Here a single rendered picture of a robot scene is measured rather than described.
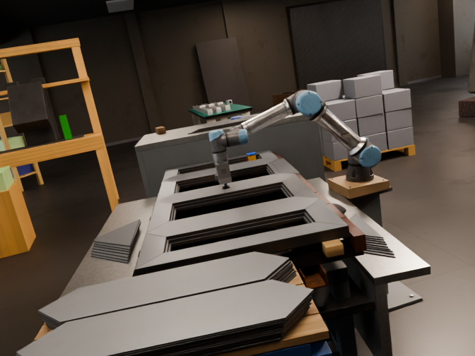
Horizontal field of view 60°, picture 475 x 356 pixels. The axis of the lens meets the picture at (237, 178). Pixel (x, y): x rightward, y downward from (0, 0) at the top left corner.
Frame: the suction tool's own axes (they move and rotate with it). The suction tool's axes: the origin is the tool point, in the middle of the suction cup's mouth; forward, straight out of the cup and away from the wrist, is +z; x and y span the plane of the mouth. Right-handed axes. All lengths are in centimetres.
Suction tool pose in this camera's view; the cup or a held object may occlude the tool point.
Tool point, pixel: (226, 190)
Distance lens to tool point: 216.1
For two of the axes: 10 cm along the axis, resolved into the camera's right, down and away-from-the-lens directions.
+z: 1.7, 9.5, 2.5
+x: 9.7, -2.1, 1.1
